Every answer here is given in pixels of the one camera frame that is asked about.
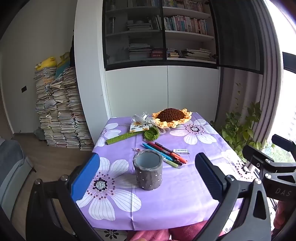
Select stack of magazines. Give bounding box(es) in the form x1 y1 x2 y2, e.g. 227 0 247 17
34 66 94 151

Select stack of white books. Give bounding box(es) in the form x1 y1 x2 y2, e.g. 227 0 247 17
127 21 153 30

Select stack of grey books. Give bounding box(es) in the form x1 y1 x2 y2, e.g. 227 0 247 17
128 43 152 60

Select white sunflower gift card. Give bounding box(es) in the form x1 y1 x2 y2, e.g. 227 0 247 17
128 123 149 135

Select crochet sunflower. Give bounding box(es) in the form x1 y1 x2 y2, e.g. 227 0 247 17
152 108 193 128

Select row of thin upright books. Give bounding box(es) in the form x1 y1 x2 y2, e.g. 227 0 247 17
150 0 204 12

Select person's pink clothing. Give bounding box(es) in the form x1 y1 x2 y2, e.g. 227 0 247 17
126 220 227 241

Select grey bed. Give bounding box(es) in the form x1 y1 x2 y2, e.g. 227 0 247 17
0 138 35 218

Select grey felt pen holder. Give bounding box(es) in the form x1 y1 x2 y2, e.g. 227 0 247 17
132 149 164 191

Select person's right hand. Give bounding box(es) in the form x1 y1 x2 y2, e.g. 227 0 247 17
273 199 292 232

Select green crochet leaf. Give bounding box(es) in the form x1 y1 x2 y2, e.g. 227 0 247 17
143 127 159 141

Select stack of flat paperback books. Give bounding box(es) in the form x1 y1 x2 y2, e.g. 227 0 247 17
166 48 212 61

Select blue pen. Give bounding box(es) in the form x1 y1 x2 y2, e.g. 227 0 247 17
142 144 171 161

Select red capped pen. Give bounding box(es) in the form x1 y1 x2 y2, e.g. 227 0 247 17
146 141 188 164

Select white ribbon bow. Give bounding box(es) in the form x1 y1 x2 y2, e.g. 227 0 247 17
132 112 166 134

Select light green pen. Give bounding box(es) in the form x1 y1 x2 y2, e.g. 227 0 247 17
162 158 183 169

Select purple floral tablecloth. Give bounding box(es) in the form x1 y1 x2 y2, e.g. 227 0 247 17
75 112 258 232

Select green crochet stem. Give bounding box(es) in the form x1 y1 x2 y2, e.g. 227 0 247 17
106 133 136 145

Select row of colourful upright books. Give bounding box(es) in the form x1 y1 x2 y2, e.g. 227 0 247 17
164 15 208 35

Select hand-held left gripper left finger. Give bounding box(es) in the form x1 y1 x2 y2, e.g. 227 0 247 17
26 153 109 241

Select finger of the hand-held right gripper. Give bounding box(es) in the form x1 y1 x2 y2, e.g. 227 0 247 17
272 134 296 163
242 145 274 172

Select black pen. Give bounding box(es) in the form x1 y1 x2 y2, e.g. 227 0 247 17
154 142 173 153

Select red books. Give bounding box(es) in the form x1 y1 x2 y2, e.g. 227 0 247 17
151 47 167 58

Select black window frame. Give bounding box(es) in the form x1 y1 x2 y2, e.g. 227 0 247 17
282 52 296 72

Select green potted plant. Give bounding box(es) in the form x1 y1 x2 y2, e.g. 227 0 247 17
221 82 263 160

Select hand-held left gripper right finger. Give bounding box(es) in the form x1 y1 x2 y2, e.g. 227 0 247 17
183 152 272 241

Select grey green bag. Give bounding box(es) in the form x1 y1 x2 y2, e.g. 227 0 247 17
34 127 45 141

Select white bookcase with glass doors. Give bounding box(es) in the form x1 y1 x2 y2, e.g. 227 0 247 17
74 0 265 121

